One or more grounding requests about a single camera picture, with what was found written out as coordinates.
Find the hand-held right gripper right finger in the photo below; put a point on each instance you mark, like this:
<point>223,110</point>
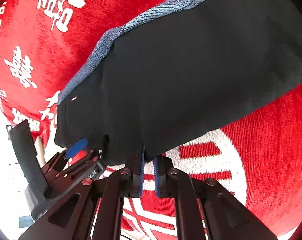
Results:
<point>156,177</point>

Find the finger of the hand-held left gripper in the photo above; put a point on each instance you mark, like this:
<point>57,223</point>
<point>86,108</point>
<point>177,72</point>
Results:
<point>77,146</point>
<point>87,158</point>

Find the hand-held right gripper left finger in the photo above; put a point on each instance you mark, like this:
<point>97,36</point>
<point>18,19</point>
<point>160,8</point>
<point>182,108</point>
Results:
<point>141,170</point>

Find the black pants with grey waistband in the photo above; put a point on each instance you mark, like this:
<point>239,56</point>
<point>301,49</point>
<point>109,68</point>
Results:
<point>178,80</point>

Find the red printed blanket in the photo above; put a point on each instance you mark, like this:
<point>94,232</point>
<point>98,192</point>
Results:
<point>28,17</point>

